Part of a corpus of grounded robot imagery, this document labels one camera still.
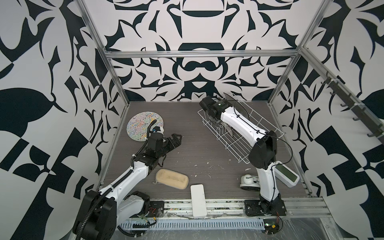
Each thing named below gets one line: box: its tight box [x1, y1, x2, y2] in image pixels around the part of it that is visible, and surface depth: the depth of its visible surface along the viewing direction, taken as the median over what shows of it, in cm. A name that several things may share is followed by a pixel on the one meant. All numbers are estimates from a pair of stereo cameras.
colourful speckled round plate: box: [126, 111, 164, 142], surface depth 110 cm
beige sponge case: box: [152, 168, 189, 190], surface depth 82 cm
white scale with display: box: [274, 160, 300, 188], surface depth 83 cm
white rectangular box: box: [190, 184, 207, 219], surface depth 74 cm
